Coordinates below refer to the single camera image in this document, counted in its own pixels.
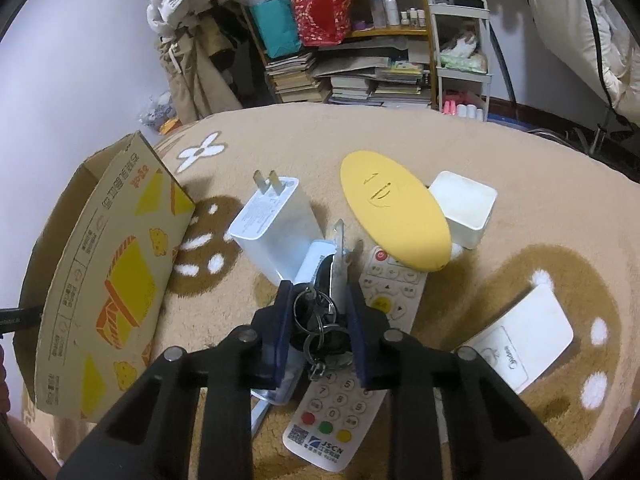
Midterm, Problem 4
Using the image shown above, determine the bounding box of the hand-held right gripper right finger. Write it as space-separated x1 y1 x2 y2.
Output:
345 282 583 480

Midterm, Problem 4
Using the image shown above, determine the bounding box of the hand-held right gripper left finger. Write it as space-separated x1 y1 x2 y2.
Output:
55 280 301 480

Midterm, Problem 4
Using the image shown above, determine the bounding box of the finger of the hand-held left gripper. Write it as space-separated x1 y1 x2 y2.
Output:
0 305 42 333

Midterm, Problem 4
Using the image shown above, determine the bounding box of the metal key bunch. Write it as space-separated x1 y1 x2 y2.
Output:
292 219 366 382

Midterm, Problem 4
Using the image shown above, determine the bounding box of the cardboard box with yellow print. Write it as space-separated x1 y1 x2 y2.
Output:
12 131 196 418

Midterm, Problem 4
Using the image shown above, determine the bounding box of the yellow oval lid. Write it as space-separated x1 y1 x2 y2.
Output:
340 150 451 272

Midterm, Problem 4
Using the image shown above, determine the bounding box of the small white square box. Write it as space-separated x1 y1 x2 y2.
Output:
429 171 498 250

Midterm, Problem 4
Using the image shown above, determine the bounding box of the white remote control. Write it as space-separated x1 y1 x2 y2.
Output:
282 246 428 472

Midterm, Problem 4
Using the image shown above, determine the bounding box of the white charger plug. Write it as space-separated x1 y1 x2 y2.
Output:
228 170 317 286

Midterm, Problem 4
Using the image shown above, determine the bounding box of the flat white device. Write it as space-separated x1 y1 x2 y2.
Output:
452 284 574 395

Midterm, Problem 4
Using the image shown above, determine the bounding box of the beige patterned rug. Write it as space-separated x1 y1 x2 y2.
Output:
22 102 640 480

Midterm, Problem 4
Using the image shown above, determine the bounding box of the plastic bag of plush toys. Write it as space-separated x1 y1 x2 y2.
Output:
139 91 182 134

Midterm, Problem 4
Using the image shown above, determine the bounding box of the stack of old books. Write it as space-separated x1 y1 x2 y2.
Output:
264 52 331 105

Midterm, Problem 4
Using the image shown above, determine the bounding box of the beige hanging coat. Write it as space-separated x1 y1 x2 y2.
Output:
157 15 246 126

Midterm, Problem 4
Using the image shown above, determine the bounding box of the pile of books and papers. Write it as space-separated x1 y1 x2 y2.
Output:
312 42 433 108

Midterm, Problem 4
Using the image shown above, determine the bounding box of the white rolling cart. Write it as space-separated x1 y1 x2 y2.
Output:
429 0 493 122

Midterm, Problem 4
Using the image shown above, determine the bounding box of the teal bag in plastic bin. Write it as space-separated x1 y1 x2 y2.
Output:
247 0 303 59

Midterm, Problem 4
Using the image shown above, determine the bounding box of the red gift bag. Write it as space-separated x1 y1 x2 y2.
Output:
288 0 357 47

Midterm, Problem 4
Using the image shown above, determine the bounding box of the row of cosmetic bottles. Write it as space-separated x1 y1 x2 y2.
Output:
357 0 427 31

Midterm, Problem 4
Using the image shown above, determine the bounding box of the wooden bookshelf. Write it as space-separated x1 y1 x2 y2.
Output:
240 0 436 108

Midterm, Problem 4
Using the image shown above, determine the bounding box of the white hanging fabric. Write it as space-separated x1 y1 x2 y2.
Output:
520 0 640 126

